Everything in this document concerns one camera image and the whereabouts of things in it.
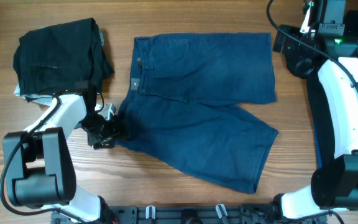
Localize black folded garment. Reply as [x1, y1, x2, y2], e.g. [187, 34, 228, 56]
[12, 18, 114, 101]

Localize blue denim shorts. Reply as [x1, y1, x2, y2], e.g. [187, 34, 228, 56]
[118, 33, 278, 194]

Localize black polo shirt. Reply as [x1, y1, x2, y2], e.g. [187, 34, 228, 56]
[285, 9, 358, 169]

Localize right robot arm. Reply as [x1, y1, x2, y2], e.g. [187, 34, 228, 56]
[270, 1, 358, 222]

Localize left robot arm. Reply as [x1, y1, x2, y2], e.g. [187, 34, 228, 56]
[0, 82, 125, 223]

